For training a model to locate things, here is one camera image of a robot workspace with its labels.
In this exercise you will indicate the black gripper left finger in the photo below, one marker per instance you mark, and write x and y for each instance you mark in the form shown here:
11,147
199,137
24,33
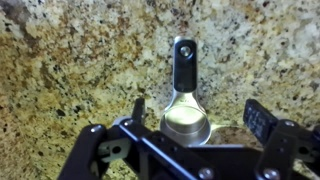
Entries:
138,113

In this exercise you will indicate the medium metal measuring cup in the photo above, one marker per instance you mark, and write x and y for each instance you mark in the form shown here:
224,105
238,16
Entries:
184,119

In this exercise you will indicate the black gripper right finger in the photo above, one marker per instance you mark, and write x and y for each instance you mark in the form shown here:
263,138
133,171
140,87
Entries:
259,120

